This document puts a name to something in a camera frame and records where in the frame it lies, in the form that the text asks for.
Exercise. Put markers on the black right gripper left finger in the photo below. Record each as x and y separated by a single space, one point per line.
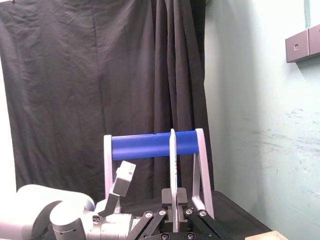
167 200

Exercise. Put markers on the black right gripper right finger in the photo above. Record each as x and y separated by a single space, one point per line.
183 200

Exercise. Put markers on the white thermometer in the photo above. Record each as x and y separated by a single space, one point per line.
173 160

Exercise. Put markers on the black table cloth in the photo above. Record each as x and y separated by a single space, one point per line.
237 215

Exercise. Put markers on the pale wooden board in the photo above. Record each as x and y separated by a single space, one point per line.
267 235

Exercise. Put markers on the black curtain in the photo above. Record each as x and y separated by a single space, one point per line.
87 87

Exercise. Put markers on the grey wall box with square hole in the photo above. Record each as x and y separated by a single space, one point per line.
297 47

